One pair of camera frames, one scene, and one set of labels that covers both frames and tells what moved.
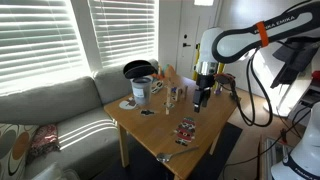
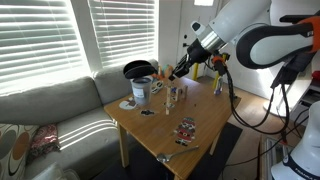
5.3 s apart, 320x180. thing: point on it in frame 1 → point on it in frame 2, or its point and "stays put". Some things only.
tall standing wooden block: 168,97 stays put
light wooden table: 169,128 stays put
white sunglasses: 158,86 stays put
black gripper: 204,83 → 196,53
